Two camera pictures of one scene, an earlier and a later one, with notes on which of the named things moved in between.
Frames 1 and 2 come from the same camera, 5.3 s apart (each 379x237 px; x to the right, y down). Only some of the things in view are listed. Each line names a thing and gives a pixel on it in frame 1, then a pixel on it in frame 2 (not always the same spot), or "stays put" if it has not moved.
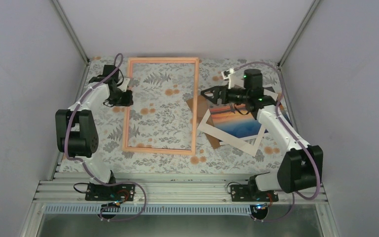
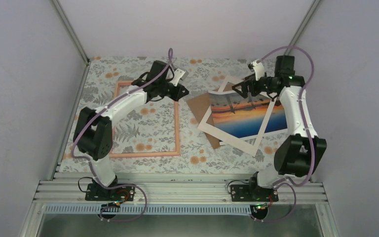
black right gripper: (216, 91) -> (250, 81)
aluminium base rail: (156, 192) stays put
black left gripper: (127, 102) -> (178, 94)
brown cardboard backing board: (202, 107) stays put
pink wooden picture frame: (125, 134) -> (147, 154)
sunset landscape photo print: (226, 118) stays put
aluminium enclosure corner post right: (299, 29) stays put
